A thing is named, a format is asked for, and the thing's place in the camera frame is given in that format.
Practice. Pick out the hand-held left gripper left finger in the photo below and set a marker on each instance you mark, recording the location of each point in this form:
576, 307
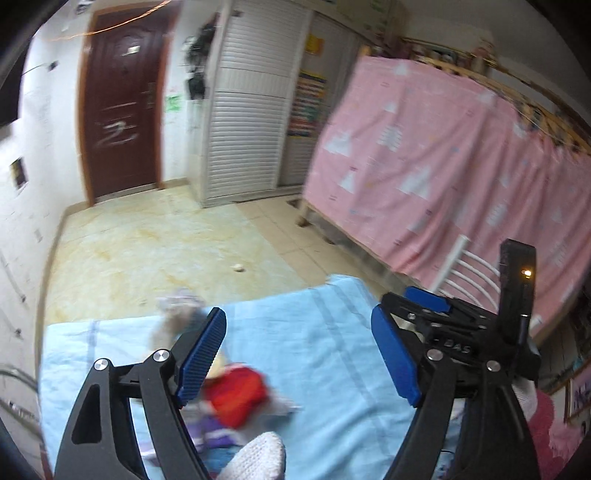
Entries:
201, 355

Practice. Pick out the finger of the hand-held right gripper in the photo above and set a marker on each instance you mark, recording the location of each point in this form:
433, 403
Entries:
427, 298
408, 314

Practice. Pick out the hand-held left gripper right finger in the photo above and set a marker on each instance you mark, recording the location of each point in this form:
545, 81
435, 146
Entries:
397, 355

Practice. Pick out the red snack packet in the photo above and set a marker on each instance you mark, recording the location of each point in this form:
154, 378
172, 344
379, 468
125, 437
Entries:
235, 392

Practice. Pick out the person's right hand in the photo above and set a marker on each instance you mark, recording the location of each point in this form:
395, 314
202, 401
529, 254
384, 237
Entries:
525, 394

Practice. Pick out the person's left hand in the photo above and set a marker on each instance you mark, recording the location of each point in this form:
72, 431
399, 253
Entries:
254, 457

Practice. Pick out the pale grey crumpled object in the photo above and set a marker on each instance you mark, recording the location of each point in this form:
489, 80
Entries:
180, 314

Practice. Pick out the white metal chair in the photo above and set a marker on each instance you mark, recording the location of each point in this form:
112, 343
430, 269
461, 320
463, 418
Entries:
466, 270

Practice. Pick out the purple box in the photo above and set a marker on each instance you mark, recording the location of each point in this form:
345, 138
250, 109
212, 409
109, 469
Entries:
214, 436

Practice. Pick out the light blue striped cloth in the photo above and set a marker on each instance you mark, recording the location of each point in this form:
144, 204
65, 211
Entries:
314, 350

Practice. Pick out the framed picture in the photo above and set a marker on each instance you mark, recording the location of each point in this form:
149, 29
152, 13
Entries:
579, 392

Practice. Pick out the pink printed curtain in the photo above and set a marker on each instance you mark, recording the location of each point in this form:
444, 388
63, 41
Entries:
438, 161

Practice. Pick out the colourful chart poster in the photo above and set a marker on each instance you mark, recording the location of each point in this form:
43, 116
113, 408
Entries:
307, 104

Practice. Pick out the white louvered wardrobe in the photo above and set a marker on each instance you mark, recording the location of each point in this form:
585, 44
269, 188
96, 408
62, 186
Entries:
249, 115

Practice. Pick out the dark brown door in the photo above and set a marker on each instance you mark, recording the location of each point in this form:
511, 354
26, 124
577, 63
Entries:
124, 115

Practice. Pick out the black hanging bag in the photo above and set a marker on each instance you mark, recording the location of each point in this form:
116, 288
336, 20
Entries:
195, 86

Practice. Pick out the yellow poster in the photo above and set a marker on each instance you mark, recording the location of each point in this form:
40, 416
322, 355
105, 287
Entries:
316, 45

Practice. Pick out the green wall sticker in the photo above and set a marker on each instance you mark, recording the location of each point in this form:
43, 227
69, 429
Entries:
173, 103

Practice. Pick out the wall junction box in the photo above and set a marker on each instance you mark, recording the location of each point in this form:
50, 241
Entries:
18, 173

